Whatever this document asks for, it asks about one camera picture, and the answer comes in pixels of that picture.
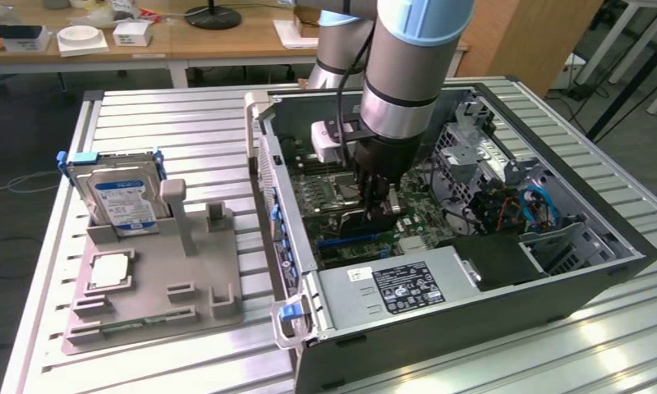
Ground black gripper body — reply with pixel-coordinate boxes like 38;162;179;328
351;136;423;188

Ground graphics card with black shroud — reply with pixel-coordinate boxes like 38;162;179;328
331;207;398;245

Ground CPU socket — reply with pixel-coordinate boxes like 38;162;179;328
327;172;363;205

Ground green motherboard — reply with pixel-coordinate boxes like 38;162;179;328
287;145;462;273

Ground black RAM slot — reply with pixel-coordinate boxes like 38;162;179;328
314;199;362;213
297;162;358;173
297;157;357;167

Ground silver chipset heatsink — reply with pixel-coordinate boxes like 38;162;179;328
395;235;433;253

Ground perforated silver disk bay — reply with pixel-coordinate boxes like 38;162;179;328
434;97;526;196

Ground blue expansion slot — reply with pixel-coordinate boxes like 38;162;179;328
315;232;377;250

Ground grey power supply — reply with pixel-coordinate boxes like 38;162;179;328
311;245;482;332

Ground black open PC case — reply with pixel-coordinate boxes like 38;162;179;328
242;80;657;390

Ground white paper stack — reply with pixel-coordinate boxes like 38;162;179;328
273;18;322;51

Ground silver slanted disk bay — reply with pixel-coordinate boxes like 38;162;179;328
517;217;623;277

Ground brown cardboard box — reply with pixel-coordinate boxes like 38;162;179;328
291;4;323;26

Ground wooden cabinet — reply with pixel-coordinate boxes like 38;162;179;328
446;0;605;99

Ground wooden desk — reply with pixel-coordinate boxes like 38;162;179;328
0;0;470;89

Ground grey parts rack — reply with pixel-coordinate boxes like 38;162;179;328
58;178;246;356

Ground hard disk with blue rails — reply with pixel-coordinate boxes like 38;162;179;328
55;149;174;238

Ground black slanted pole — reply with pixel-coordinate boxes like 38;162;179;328
583;39;657;144

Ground black round lamp base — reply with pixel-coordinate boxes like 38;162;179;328
183;0;243;31

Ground silver CPU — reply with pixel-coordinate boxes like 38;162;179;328
89;256;131;288

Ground bare green RAM stick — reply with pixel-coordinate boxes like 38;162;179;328
98;313;195;332

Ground white carton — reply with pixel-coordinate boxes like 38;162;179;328
111;21;154;48

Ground white square dish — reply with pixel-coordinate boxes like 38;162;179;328
55;25;111;59

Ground clear plastic bag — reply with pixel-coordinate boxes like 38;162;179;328
67;0;143;30

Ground white box with dark lid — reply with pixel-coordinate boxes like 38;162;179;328
0;24;53;53

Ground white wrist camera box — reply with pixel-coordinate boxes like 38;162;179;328
310;120;357;164

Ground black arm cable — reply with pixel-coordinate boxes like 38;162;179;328
334;24;377;167

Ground black plastic duct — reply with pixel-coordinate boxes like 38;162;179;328
449;234;547;293

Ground blue wire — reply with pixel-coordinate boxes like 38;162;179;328
517;184;561;231

